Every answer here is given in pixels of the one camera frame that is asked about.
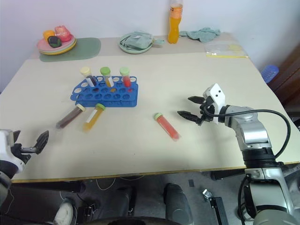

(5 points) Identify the black table crossbar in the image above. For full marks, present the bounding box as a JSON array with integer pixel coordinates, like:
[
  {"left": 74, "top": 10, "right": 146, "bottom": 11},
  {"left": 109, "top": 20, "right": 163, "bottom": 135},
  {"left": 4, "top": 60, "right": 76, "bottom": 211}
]
[
  {"left": 11, "top": 180, "right": 86, "bottom": 194},
  {"left": 210, "top": 169, "right": 247, "bottom": 181}
]

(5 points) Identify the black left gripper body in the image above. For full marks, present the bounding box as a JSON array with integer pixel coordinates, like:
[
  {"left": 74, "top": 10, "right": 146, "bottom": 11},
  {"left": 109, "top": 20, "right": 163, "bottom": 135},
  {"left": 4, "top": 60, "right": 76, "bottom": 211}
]
[{"left": 10, "top": 143, "right": 38, "bottom": 165}]

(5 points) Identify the white shoe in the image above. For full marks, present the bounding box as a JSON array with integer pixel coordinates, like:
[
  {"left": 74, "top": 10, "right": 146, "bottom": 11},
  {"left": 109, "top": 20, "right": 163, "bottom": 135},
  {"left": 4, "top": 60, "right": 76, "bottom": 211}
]
[{"left": 54, "top": 197, "right": 75, "bottom": 225}]

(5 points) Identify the clear plastic bag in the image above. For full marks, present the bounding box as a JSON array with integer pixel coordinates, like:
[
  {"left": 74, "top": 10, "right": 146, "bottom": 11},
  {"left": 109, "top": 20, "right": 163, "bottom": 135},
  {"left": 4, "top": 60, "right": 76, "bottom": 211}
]
[{"left": 204, "top": 42, "right": 249, "bottom": 59}]

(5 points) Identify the orange soda bottle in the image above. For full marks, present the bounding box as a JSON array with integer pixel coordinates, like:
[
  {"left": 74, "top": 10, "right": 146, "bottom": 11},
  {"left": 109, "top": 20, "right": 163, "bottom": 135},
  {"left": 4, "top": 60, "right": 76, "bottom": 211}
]
[{"left": 167, "top": 0, "right": 184, "bottom": 45}]

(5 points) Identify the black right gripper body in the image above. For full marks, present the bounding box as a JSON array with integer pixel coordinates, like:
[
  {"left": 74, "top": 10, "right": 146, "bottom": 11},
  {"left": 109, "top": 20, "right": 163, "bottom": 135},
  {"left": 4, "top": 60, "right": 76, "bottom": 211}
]
[{"left": 198, "top": 97, "right": 218, "bottom": 127}]

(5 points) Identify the black metal post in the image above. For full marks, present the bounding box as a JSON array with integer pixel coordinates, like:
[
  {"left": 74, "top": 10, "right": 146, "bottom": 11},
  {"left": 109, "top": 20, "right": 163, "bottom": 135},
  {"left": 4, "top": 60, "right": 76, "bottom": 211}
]
[{"left": 202, "top": 188, "right": 230, "bottom": 225}]

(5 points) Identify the orange toy food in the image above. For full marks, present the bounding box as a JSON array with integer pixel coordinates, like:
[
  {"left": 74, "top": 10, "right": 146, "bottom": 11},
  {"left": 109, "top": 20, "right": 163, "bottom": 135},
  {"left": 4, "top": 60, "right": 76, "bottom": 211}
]
[{"left": 42, "top": 30, "right": 56, "bottom": 43}]

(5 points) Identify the black toy food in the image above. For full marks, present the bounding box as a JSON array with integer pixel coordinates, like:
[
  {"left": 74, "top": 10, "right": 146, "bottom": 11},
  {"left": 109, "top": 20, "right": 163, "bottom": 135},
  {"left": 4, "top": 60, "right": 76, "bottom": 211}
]
[{"left": 47, "top": 35, "right": 63, "bottom": 48}]

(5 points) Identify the pink toy food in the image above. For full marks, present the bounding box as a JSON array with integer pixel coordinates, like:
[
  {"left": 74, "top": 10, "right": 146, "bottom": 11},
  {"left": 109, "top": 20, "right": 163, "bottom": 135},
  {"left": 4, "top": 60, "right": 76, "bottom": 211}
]
[{"left": 54, "top": 25, "right": 73, "bottom": 43}]

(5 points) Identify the green cap yellow liquid tube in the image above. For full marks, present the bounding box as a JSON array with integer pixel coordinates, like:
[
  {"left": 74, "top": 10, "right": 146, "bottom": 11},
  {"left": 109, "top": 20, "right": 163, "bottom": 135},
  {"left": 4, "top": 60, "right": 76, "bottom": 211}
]
[
  {"left": 82, "top": 103, "right": 106, "bottom": 134},
  {"left": 99, "top": 66, "right": 116, "bottom": 88}
]

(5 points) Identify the cream cap brown liquid tube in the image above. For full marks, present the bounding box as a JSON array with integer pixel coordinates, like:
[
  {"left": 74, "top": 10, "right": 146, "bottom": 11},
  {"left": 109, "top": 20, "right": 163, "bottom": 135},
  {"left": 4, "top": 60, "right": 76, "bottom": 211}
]
[
  {"left": 56, "top": 104, "right": 86, "bottom": 130},
  {"left": 79, "top": 66, "right": 97, "bottom": 87}
]

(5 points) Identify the dark rounded shape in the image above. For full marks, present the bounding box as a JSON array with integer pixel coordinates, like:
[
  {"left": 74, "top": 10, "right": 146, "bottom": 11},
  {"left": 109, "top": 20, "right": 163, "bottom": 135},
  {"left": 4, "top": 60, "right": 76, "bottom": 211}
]
[
  {"left": 103, "top": 186, "right": 138, "bottom": 219},
  {"left": 164, "top": 183, "right": 194, "bottom": 225}
]

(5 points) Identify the green crumpled towel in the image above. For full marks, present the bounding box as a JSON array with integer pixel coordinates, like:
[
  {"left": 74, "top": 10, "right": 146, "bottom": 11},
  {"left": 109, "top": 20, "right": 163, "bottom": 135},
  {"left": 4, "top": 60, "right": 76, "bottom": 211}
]
[{"left": 179, "top": 27, "right": 221, "bottom": 44}]

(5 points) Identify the blue ribbed plastic object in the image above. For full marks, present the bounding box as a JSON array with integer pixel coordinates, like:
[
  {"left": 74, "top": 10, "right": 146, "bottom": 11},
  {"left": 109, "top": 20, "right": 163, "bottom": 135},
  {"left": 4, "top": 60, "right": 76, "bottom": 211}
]
[{"left": 260, "top": 65, "right": 280, "bottom": 83}]

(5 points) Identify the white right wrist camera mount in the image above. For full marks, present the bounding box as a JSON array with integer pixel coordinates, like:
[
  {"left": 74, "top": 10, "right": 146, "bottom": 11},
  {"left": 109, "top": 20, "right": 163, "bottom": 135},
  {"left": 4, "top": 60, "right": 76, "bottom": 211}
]
[{"left": 202, "top": 83, "right": 226, "bottom": 124}]

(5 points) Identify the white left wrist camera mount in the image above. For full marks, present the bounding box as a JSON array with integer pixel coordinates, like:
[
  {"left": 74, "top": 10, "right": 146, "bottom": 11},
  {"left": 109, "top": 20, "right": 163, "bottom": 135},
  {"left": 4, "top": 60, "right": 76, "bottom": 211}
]
[{"left": 0, "top": 129, "right": 26, "bottom": 174}]

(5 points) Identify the green cap red liquid tube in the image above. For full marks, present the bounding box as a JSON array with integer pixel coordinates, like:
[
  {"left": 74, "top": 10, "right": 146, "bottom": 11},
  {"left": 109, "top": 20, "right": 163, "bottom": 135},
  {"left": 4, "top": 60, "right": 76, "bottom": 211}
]
[
  {"left": 119, "top": 67, "right": 133, "bottom": 88},
  {"left": 153, "top": 112, "right": 182, "bottom": 142}
]

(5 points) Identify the yellow plate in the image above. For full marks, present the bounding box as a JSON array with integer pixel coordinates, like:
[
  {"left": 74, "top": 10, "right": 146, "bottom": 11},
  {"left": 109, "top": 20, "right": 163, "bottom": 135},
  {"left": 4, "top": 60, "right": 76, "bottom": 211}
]
[{"left": 38, "top": 38, "right": 77, "bottom": 56}]

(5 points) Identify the green placemat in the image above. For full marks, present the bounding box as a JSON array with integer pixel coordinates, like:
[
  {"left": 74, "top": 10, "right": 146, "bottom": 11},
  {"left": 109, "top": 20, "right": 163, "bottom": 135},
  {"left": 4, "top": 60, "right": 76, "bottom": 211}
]
[{"left": 38, "top": 37, "right": 102, "bottom": 63}]

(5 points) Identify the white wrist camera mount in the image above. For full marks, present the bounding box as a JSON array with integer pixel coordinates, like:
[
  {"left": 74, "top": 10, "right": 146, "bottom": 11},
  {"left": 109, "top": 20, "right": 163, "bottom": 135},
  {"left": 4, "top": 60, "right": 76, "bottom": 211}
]
[
  {"left": 0, "top": 129, "right": 26, "bottom": 174},
  {"left": 202, "top": 83, "right": 226, "bottom": 124}
]

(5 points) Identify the brown wooden cabinet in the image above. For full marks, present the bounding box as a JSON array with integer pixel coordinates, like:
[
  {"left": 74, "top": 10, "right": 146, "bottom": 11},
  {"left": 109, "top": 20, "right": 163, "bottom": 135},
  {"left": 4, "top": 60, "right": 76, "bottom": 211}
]
[{"left": 267, "top": 42, "right": 300, "bottom": 119}]

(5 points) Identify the blue test tube rack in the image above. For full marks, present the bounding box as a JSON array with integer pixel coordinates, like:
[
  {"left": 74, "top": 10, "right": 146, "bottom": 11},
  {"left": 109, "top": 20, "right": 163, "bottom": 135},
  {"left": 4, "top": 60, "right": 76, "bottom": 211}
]
[{"left": 70, "top": 75, "right": 139, "bottom": 108}]

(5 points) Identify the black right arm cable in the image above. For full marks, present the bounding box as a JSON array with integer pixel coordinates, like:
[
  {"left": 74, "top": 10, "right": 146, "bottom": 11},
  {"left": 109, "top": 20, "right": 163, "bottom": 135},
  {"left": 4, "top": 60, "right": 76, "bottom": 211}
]
[{"left": 203, "top": 103, "right": 292, "bottom": 158}]

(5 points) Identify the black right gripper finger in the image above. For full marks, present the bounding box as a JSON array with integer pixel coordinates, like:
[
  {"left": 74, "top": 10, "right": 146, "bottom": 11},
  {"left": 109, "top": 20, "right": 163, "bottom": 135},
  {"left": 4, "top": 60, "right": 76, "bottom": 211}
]
[
  {"left": 177, "top": 110, "right": 203, "bottom": 125},
  {"left": 187, "top": 95, "right": 207, "bottom": 104}
]

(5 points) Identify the pink plate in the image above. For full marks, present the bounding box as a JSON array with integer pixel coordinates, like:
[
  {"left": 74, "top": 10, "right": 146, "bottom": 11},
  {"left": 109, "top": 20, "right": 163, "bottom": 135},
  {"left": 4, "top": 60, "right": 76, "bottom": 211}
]
[{"left": 37, "top": 34, "right": 76, "bottom": 53}]

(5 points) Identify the pale green fabric pouch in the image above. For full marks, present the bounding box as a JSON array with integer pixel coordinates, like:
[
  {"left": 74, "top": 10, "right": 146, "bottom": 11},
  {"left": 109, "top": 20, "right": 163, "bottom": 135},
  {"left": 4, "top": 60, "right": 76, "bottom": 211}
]
[{"left": 120, "top": 30, "right": 165, "bottom": 50}]

